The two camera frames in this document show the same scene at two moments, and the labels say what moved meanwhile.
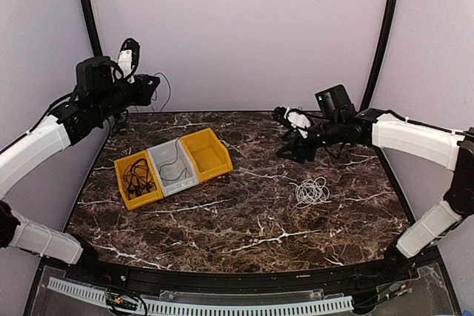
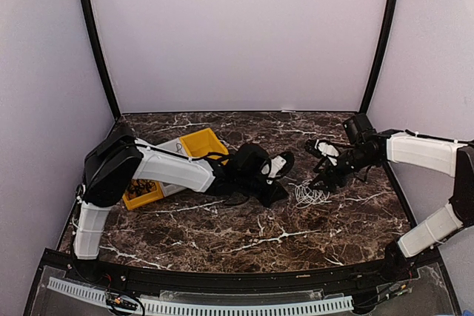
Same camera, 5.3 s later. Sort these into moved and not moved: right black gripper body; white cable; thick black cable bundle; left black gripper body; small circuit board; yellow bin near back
Moved: left black gripper body; right black gripper body
Not moved: yellow bin near back; white cable; thick black cable bundle; small circuit board
